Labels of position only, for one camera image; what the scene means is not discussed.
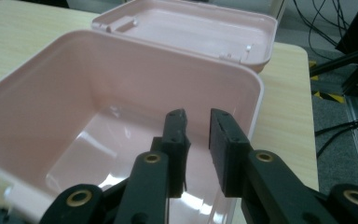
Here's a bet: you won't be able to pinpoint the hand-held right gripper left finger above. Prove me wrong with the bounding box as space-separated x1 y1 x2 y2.
150 107 192 199

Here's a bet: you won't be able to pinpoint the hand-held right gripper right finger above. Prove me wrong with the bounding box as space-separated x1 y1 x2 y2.
209 107 253 198

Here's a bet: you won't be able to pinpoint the pink plastic storage box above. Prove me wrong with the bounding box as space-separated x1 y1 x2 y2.
0 29 266 224

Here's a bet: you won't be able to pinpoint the pink plastic box lid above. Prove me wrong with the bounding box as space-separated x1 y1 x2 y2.
90 0 280 75

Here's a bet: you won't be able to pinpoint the yellow black hazard tape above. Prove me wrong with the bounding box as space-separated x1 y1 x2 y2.
308 60 347 105

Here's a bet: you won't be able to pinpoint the black metal stand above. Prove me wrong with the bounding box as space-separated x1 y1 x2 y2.
309 0 358 98

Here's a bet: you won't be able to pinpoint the black floor cable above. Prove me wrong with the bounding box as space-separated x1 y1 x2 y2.
314 120 358 157

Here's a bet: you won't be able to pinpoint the hanging black cables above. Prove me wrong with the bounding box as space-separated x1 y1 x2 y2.
291 0 355 61

